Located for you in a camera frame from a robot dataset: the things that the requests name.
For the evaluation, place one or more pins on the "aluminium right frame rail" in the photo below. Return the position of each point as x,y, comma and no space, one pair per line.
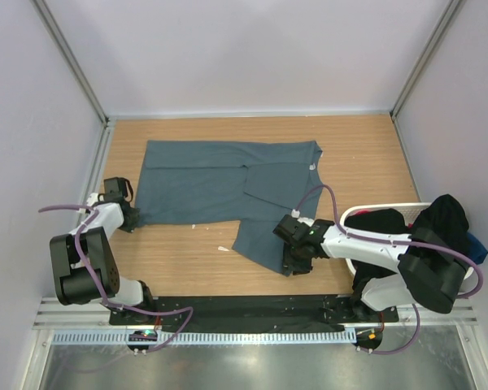
432,44

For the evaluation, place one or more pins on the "white laundry basket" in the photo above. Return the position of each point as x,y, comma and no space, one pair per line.
445,217

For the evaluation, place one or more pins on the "white slotted cable duct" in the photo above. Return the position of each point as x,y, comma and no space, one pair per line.
149,338

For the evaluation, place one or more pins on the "black t-shirt in basket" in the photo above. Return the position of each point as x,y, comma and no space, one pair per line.
424,275

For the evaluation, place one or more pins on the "teal blue t-shirt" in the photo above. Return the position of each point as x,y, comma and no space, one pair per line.
255,184

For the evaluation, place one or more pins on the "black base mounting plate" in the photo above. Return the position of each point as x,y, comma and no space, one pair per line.
332,307

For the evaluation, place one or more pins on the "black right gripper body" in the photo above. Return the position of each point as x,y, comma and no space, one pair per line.
294,260

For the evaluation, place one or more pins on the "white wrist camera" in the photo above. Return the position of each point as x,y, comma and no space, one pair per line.
89,204
303,217

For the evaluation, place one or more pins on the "aluminium frame rail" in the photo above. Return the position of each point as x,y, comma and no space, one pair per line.
47,18
51,314
432,44

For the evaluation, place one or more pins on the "aluminium left frame rail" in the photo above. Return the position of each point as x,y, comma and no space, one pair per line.
47,18

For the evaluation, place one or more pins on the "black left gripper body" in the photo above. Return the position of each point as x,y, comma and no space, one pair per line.
132,221

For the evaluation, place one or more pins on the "aluminium front frame rail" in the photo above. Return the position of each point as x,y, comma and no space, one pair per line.
51,314

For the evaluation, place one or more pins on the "pink garment in basket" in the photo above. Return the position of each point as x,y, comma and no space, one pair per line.
362,212

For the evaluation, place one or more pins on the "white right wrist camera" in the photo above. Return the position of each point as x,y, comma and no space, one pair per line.
303,217

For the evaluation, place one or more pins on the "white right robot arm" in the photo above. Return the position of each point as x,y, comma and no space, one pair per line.
373,248

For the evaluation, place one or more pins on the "blue garment in basket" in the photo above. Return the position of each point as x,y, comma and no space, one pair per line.
477,251

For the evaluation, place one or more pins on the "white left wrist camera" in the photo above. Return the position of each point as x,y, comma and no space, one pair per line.
89,204

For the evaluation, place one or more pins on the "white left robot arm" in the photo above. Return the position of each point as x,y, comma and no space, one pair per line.
83,264

